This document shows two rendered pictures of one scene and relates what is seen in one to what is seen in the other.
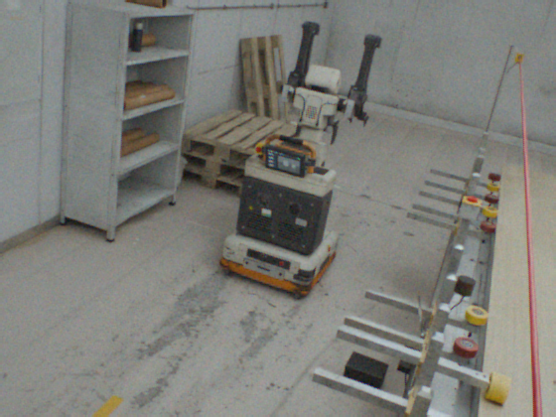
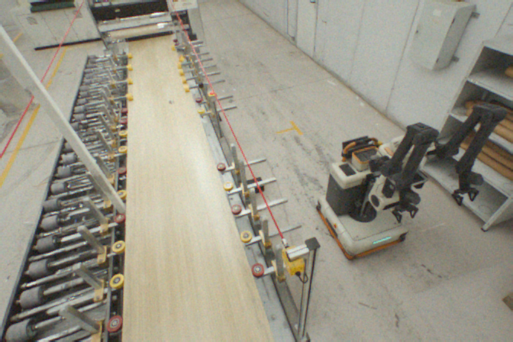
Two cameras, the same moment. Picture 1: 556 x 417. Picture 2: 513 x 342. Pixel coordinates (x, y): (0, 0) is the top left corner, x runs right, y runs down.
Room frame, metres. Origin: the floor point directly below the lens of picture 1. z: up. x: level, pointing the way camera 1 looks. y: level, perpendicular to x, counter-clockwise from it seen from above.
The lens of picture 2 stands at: (4.55, -1.84, 2.51)
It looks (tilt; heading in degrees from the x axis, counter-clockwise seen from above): 44 degrees down; 146
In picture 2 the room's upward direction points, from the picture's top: 6 degrees counter-clockwise
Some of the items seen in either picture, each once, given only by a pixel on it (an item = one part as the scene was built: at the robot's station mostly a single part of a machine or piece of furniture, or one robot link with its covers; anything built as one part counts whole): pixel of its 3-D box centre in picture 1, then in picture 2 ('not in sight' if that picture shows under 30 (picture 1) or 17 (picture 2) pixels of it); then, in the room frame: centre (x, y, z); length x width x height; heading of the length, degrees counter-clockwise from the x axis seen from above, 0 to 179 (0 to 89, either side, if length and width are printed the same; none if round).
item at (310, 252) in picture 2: (495, 119); (296, 302); (4.24, -1.50, 1.20); 0.15 x 0.12 x 1.00; 162
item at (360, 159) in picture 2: (294, 154); (366, 159); (3.67, -0.14, 0.87); 0.23 x 0.15 x 0.11; 71
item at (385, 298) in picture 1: (420, 310); (218, 111); (2.04, -0.66, 0.84); 0.43 x 0.03 x 0.04; 72
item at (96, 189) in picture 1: (128, 116); (501, 139); (4.25, 1.07, 0.78); 0.90 x 0.45 x 1.55; 162
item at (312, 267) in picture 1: (282, 248); (359, 217); (3.78, -0.17, 0.16); 0.67 x 0.64 x 0.25; 161
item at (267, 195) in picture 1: (288, 195); (361, 182); (3.69, -0.14, 0.59); 0.55 x 0.34 x 0.83; 71
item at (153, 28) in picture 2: not in sight; (146, 29); (-0.83, -0.35, 1.05); 1.43 x 0.12 x 0.12; 72
